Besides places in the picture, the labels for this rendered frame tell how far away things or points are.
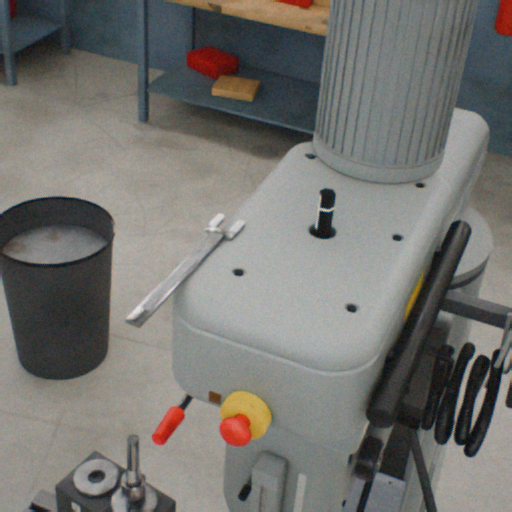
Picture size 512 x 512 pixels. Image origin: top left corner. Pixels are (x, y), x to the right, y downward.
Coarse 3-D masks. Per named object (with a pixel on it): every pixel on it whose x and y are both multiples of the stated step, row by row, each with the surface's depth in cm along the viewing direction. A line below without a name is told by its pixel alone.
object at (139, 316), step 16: (208, 224) 109; (240, 224) 109; (208, 240) 106; (192, 256) 102; (176, 272) 100; (160, 288) 97; (176, 288) 98; (144, 304) 94; (160, 304) 95; (128, 320) 92; (144, 320) 92
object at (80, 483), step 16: (80, 464) 175; (96, 464) 174; (112, 464) 174; (64, 480) 171; (80, 480) 170; (96, 480) 172; (112, 480) 171; (64, 496) 170; (80, 496) 168; (96, 496) 168; (112, 496) 168; (160, 496) 170
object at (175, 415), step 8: (184, 400) 109; (176, 408) 107; (184, 408) 108; (168, 416) 106; (176, 416) 106; (184, 416) 107; (160, 424) 105; (168, 424) 105; (176, 424) 106; (160, 432) 104; (168, 432) 104; (160, 440) 103
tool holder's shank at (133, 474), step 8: (128, 440) 156; (136, 440) 157; (128, 448) 157; (136, 448) 157; (128, 456) 158; (136, 456) 158; (128, 464) 159; (136, 464) 159; (128, 472) 161; (136, 472) 160; (128, 480) 161; (136, 480) 161
